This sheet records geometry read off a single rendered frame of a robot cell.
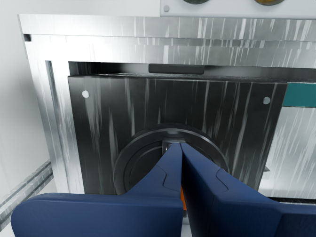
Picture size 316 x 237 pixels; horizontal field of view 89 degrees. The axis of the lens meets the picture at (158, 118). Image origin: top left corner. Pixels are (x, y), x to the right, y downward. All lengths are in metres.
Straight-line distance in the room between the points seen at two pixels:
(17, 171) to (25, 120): 0.13
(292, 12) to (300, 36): 0.02
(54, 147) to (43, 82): 0.09
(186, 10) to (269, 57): 0.10
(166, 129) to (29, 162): 0.35
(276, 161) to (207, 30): 0.23
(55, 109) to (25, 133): 0.19
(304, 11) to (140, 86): 0.18
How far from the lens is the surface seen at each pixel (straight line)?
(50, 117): 0.24
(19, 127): 0.42
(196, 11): 0.20
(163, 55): 0.19
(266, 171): 0.26
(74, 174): 0.27
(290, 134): 0.32
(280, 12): 0.22
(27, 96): 0.39
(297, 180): 0.37
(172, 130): 0.17
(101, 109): 0.20
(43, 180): 0.32
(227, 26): 0.20
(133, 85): 0.18
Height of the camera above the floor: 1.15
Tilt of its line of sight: 71 degrees down
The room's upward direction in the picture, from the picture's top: 173 degrees counter-clockwise
